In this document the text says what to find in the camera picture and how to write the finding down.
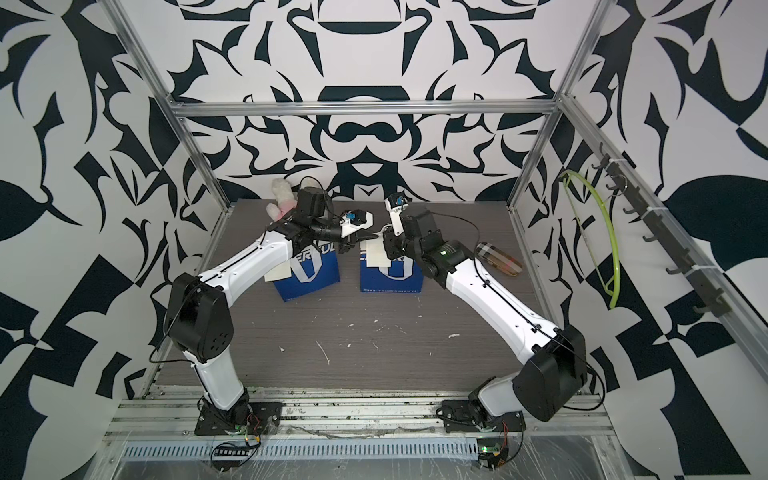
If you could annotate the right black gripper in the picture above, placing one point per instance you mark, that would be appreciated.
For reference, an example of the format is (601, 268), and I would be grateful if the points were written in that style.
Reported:
(392, 241)

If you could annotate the white paper receipt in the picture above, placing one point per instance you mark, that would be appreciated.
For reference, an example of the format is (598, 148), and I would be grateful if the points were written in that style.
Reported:
(376, 256)
(278, 273)

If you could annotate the blue white paper bag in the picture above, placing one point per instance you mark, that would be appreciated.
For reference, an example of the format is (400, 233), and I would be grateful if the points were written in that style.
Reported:
(403, 276)
(313, 269)

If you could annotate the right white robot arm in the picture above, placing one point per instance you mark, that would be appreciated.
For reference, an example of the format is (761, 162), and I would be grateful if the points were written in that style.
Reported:
(553, 359)

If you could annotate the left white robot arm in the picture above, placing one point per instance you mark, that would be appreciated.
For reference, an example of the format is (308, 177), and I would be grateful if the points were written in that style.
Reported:
(198, 321)

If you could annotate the white plush bunny pink shirt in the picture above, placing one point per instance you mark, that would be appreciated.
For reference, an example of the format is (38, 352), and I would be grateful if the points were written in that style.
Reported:
(285, 199)

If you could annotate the black usb hub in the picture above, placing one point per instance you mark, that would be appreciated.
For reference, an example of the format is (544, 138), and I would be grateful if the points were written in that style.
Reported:
(227, 455)

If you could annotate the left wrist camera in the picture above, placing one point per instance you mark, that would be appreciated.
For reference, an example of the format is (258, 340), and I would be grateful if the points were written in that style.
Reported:
(353, 221)

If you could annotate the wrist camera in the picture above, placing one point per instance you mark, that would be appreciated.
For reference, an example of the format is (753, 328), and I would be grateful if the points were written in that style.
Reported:
(395, 204)
(353, 221)

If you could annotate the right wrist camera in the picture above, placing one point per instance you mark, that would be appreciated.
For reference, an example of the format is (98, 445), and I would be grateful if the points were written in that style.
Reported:
(395, 204)

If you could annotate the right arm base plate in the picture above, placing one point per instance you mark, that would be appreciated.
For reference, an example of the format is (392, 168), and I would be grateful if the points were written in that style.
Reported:
(470, 416)

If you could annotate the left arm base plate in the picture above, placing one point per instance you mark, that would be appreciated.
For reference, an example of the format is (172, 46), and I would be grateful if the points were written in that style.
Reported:
(255, 419)

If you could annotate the dark wall hook rack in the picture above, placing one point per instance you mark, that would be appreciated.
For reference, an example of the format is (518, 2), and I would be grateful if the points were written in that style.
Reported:
(665, 230)

